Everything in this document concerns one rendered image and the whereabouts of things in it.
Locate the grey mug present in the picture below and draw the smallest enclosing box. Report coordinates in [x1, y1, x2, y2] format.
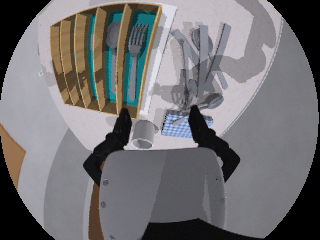
[131, 120, 155, 150]

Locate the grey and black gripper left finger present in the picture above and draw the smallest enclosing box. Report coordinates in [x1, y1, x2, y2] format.
[83, 108, 132, 187]

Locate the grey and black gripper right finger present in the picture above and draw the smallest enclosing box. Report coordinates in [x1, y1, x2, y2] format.
[188, 105, 240, 183]

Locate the blue and white checked towel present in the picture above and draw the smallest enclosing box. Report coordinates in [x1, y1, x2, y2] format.
[161, 110, 214, 138]

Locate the wooden divided tray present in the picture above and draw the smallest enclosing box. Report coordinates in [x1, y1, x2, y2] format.
[50, 2, 162, 120]

